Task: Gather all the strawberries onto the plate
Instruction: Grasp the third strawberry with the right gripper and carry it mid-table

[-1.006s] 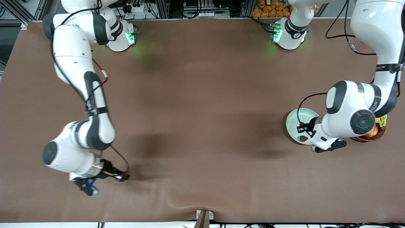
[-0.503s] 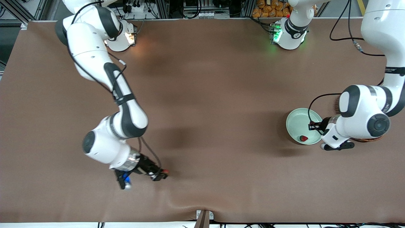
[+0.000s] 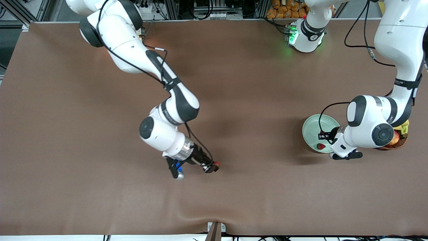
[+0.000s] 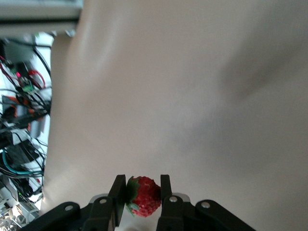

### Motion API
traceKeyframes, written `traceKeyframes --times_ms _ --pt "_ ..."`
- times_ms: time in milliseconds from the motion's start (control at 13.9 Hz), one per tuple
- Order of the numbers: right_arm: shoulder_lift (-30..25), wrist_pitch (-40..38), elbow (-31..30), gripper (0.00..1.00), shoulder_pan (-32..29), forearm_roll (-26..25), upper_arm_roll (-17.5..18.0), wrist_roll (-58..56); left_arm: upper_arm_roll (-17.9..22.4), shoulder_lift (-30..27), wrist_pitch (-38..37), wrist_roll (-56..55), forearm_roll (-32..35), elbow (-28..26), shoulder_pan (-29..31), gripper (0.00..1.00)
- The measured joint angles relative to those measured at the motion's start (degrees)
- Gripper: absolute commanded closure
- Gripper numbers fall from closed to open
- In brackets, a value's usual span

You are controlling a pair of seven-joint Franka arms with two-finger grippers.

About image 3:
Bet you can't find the light green plate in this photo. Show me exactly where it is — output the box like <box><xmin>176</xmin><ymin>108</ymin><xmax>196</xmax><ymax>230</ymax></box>
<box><xmin>302</xmin><ymin>114</ymin><xmax>341</xmax><ymax>154</ymax></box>

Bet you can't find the brown wicker basket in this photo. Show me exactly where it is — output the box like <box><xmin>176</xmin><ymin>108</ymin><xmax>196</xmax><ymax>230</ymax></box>
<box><xmin>374</xmin><ymin>132</ymin><xmax>409</xmax><ymax>150</ymax></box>

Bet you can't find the yellow banana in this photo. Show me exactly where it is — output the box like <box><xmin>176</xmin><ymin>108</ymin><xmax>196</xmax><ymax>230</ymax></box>
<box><xmin>394</xmin><ymin>120</ymin><xmax>410</xmax><ymax>136</ymax></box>

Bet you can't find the brown table mat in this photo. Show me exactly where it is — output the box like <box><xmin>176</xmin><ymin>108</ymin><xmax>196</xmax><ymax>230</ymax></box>
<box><xmin>0</xmin><ymin>19</ymin><xmax>428</xmax><ymax>236</ymax></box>

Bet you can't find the orange bread rolls pack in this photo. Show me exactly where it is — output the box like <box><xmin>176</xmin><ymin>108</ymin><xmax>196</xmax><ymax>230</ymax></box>
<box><xmin>266</xmin><ymin>0</ymin><xmax>310</xmax><ymax>19</ymax></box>

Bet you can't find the metal mount bracket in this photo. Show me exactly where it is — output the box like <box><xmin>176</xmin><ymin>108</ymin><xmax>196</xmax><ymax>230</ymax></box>
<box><xmin>205</xmin><ymin>222</ymin><xmax>226</xmax><ymax>241</ymax></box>

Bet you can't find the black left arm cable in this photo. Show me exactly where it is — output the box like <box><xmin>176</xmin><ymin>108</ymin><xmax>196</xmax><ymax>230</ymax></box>
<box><xmin>318</xmin><ymin>0</ymin><xmax>397</xmax><ymax>135</ymax></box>

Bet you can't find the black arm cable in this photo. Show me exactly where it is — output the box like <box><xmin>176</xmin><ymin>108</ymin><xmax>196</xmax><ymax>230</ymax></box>
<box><xmin>318</xmin><ymin>0</ymin><xmax>397</xmax><ymax>135</ymax></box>
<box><xmin>96</xmin><ymin>0</ymin><xmax>214</xmax><ymax>160</ymax></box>

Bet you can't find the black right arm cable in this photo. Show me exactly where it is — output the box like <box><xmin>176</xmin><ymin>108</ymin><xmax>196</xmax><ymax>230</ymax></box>
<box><xmin>96</xmin><ymin>0</ymin><xmax>214</xmax><ymax>160</ymax></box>

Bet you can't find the aluminium frame profile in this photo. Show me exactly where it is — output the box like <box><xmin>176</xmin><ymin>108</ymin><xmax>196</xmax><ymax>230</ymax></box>
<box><xmin>0</xmin><ymin>0</ymin><xmax>34</xmax><ymax>25</ymax></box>
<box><xmin>37</xmin><ymin>0</ymin><xmax>51</xmax><ymax>22</ymax></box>
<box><xmin>164</xmin><ymin>0</ymin><xmax>180</xmax><ymax>20</ymax></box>
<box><xmin>255</xmin><ymin>0</ymin><xmax>270</xmax><ymax>19</ymax></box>

